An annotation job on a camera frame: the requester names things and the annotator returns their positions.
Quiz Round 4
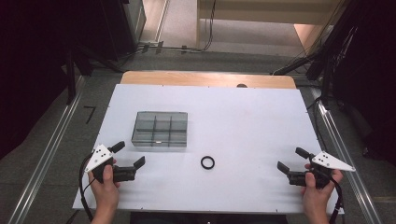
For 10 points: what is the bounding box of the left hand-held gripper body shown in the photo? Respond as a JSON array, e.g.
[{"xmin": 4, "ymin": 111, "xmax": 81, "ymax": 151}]
[{"xmin": 84, "ymin": 144, "xmax": 137, "ymax": 184}]

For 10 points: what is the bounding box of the person's right hand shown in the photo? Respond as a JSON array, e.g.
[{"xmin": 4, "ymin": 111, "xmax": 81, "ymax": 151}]
[{"xmin": 300, "ymin": 162, "xmax": 345, "ymax": 218}]

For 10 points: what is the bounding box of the white board sheet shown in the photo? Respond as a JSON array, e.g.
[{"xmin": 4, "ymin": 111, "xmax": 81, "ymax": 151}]
[{"xmin": 72, "ymin": 83, "xmax": 345, "ymax": 216}]

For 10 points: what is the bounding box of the black rubber ring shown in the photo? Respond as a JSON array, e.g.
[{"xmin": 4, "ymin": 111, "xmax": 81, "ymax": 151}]
[{"xmin": 200, "ymin": 155, "xmax": 216, "ymax": 171}]

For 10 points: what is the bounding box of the wooden table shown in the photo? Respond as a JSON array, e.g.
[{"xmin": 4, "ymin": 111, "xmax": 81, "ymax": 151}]
[{"xmin": 120, "ymin": 70, "xmax": 297, "ymax": 90}]

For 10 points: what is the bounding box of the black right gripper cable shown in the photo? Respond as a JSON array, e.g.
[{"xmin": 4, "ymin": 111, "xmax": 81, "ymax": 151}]
[{"xmin": 323, "ymin": 173, "xmax": 345, "ymax": 224}]

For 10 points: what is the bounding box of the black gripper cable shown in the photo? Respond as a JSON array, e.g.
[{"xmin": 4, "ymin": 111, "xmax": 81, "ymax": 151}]
[
  {"xmin": 78, "ymin": 152, "xmax": 96, "ymax": 222},
  {"xmin": 323, "ymin": 173, "xmax": 345, "ymax": 224}
]

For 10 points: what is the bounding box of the dark curtain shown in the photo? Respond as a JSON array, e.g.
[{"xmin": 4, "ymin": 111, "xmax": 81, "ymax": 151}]
[
  {"xmin": 330, "ymin": 0, "xmax": 396, "ymax": 166},
  {"xmin": 0, "ymin": 0, "xmax": 125, "ymax": 161}
]

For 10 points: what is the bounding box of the grey cabinet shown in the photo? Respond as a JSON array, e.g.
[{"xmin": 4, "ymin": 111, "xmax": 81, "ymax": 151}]
[{"xmin": 121, "ymin": 0, "xmax": 148, "ymax": 49}]

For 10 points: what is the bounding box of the person's left hand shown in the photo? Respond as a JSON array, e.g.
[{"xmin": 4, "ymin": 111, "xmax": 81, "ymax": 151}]
[{"xmin": 88, "ymin": 159, "xmax": 121, "ymax": 217}]

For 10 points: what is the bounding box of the metal floor rail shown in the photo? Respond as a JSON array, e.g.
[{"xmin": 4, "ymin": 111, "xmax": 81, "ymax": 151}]
[
  {"xmin": 309, "ymin": 87, "xmax": 386, "ymax": 224},
  {"xmin": 6, "ymin": 74, "xmax": 87, "ymax": 224}
]

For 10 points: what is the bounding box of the black metal stand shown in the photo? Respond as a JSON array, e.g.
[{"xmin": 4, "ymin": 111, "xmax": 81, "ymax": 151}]
[
  {"xmin": 271, "ymin": 26, "xmax": 359, "ymax": 108},
  {"xmin": 64, "ymin": 43, "xmax": 124, "ymax": 106}
]

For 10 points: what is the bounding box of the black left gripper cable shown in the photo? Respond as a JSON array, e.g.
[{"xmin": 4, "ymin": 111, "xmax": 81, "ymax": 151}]
[{"xmin": 78, "ymin": 152, "xmax": 96, "ymax": 222}]

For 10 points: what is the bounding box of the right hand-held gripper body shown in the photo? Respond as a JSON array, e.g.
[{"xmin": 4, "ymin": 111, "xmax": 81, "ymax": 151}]
[{"xmin": 287, "ymin": 151, "xmax": 357, "ymax": 189}]

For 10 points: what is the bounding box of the black hanging cable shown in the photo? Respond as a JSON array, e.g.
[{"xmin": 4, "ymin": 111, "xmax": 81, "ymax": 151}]
[{"xmin": 136, "ymin": 0, "xmax": 218, "ymax": 54}]

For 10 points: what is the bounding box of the clear grey compartment box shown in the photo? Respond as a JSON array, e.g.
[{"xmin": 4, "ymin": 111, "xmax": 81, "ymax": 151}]
[{"xmin": 131, "ymin": 110, "xmax": 189, "ymax": 148}]

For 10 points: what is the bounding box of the black floor cable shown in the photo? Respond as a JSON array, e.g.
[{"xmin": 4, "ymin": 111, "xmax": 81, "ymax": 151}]
[{"xmin": 306, "ymin": 96, "xmax": 329, "ymax": 152}]

